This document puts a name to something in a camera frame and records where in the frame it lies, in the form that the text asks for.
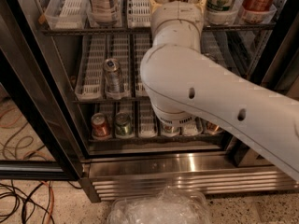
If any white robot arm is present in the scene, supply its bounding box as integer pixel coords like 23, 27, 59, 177
140, 0, 299, 181

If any top shelf middle tray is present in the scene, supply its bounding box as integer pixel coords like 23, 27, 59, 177
127, 0, 150, 28

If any shelf tray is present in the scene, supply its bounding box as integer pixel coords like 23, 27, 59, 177
127, 0, 150, 28
75, 35, 106, 101
138, 101, 158, 138
201, 32, 250, 77
134, 34, 151, 97
45, 0, 89, 30

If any middle shelf centre tray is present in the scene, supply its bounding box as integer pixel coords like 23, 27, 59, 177
134, 34, 151, 97

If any middle shelf right tray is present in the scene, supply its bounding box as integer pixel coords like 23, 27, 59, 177
201, 32, 250, 77

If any stainless steel fridge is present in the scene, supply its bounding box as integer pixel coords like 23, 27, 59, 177
8, 0, 299, 203

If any top shelf left tray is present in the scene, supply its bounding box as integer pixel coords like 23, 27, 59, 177
45, 0, 89, 30

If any silver can middle shelf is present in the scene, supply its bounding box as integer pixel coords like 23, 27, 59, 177
103, 58, 124, 93

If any bottom shelf centre tray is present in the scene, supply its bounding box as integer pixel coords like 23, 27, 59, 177
138, 101, 158, 138

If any middle shelf left tray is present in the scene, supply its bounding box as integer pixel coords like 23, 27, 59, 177
75, 35, 106, 101

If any orange can bottom shelf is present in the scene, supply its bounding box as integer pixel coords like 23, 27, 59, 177
206, 121, 222, 133

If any red can bottom shelf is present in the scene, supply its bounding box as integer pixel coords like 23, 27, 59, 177
91, 113, 110, 138

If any open fridge glass door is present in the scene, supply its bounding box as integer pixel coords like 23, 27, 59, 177
0, 0, 86, 180

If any clear plastic bag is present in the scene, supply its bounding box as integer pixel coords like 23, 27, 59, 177
107, 187, 212, 224

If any top wire shelf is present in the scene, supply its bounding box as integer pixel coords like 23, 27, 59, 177
41, 23, 276, 36

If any wire shelf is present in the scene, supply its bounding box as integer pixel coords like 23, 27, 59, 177
73, 96, 150, 105
41, 23, 276, 36
89, 133, 224, 144

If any middle wire shelf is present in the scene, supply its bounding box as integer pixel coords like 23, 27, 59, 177
73, 96, 150, 105

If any bottom wire shelf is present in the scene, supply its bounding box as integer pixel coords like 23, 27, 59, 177
89, 133, 224, 144

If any orange cable on floor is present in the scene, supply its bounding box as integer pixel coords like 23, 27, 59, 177
40, 180, 56, 224

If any black cable on floor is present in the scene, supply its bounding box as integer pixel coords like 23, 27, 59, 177
0, 180, 83, 224

